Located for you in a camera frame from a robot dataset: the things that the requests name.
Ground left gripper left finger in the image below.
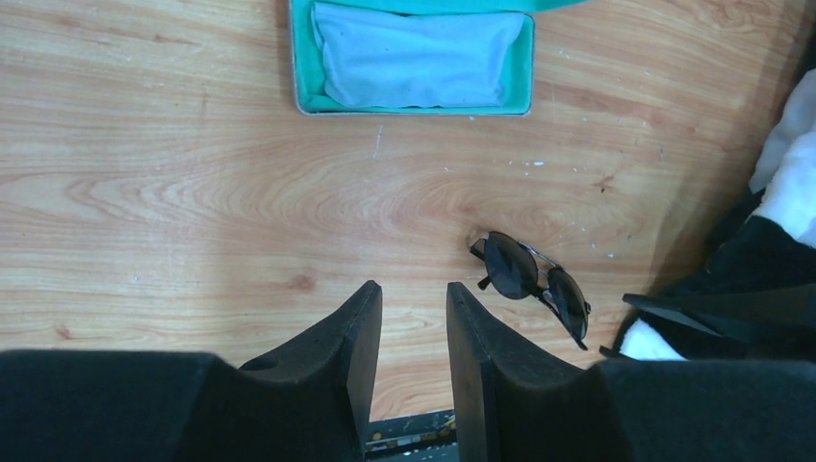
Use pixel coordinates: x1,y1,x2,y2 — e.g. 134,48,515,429
1,281,382,461

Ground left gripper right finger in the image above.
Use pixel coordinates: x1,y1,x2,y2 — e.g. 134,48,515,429
446,282,815,461

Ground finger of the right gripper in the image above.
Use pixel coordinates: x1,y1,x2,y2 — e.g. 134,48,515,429
623,284,815,345

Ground black sunglasses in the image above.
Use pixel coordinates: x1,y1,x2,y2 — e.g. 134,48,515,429
469,231,592,351

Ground grey glasses case green lining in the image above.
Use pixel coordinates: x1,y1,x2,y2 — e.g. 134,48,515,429
288,1,568,116

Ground light blue lens cloth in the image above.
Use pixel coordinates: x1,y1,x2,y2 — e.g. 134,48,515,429
311,3,525,109

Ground black white checkered blanket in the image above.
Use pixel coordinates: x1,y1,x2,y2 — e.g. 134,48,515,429
600,48,815,362

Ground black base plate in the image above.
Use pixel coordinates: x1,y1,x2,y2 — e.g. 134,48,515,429
365,409,460,462

